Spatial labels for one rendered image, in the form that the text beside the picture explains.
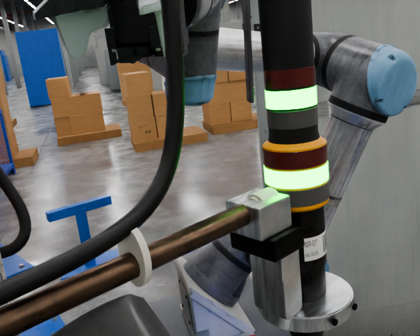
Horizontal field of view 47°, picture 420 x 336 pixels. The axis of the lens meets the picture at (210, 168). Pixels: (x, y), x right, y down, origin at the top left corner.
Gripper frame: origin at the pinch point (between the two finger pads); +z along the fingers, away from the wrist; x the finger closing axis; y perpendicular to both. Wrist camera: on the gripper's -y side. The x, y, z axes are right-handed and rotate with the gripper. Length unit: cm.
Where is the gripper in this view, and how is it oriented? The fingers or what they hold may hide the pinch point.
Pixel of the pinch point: (89, 2)
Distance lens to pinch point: 42.6
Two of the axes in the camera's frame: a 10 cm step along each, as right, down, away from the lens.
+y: 0.8, 9.1, 4.2
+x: -9.6, -0.4, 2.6
